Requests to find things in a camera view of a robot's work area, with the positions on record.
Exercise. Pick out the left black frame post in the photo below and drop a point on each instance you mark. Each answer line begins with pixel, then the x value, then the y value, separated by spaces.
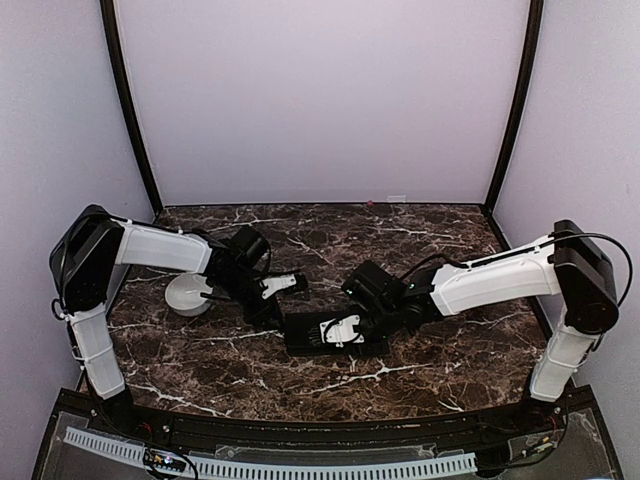
pixel 126 101

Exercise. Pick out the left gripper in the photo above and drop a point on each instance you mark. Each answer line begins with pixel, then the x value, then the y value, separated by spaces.
pixel 258 315

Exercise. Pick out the white ceramic bowl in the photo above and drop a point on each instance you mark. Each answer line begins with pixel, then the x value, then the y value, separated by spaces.
pixel 188 295

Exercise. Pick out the right black frame post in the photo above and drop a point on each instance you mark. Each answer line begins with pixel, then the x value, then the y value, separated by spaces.
pixel 518 103

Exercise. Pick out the black zippered tool case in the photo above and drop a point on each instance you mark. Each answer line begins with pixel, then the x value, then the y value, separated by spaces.
pixel 310 335

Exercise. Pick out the white slotted cable duct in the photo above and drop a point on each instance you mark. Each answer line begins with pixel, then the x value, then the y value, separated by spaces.
pixel 260 463

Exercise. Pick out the black front rail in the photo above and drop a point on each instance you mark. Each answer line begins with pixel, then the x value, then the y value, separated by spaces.
pixel 187 432

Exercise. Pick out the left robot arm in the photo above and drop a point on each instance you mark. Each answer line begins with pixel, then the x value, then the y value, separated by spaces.
pixel 82 264

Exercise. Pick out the black frame post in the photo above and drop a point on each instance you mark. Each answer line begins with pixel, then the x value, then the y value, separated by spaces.
pixel 126 101
pixel 518 103

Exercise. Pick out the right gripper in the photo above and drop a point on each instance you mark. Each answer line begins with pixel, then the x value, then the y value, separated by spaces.
pixel 352 339

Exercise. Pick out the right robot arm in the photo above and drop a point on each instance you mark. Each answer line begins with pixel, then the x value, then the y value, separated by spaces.
pixel 567 262

